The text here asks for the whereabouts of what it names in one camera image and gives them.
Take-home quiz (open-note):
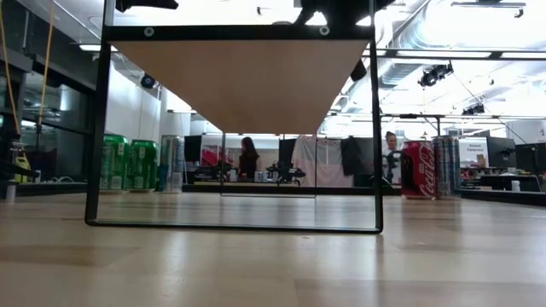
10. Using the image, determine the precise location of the black aluminium table frame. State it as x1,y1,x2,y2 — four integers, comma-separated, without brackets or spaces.
15,181,546,208

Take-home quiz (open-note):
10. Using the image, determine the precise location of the yellow hanging cable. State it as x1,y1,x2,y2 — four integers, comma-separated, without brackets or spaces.
0,0,22,137

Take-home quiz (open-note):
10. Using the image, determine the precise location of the green soda can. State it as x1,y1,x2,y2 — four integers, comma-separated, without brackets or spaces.
127,139,160,192
100,134,131,192

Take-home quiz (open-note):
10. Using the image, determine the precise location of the white sign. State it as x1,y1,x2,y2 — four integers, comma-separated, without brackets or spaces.
459,136,490,168

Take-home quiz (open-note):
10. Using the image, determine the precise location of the wooden shelf black metal frame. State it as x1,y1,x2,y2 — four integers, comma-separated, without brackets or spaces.
84,0,384,235

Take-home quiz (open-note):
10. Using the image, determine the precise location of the ceiling light panel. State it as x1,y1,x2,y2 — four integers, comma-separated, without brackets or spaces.
78,43,119,53

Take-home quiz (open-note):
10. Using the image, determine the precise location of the person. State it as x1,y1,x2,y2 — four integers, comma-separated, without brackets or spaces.
380,130,403,184
237,136,262,181

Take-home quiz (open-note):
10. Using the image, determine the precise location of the black ceiling spotlight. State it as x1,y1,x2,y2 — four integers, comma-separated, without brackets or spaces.
417,61,456,89
462,103,486,117

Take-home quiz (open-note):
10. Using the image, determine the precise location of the black hanging garment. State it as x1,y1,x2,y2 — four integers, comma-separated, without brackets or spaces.
340,136,375,177

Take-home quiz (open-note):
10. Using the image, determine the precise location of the red Coca-Cola can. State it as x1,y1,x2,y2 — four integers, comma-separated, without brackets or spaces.
400,140,437,200

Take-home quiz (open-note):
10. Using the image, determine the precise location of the pale hanging cloth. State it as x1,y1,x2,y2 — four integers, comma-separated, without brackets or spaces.
292,135,354,188

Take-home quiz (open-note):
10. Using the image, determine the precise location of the yellow device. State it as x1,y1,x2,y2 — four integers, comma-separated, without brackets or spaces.
14,153,32,183

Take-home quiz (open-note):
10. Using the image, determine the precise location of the black background robot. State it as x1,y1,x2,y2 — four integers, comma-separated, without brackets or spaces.
264,164,307,185

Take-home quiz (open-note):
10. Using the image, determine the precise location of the slim silver blue can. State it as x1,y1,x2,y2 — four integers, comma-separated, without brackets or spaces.
160,135,186,194
432,135,462,200

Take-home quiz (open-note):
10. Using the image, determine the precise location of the black monitor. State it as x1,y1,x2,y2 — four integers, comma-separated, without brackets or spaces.
278,138,298,168
184,135,202,163
514,142,546,176
486,136,516,170

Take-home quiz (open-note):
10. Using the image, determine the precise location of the orange hanging strap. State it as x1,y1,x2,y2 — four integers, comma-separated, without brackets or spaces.
37,0,56,129

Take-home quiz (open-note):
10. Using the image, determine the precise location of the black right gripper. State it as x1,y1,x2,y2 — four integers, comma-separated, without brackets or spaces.
293,0,396,26

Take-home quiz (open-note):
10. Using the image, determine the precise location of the black gantry frame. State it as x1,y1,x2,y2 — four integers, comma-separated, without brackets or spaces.
378,113,444,138

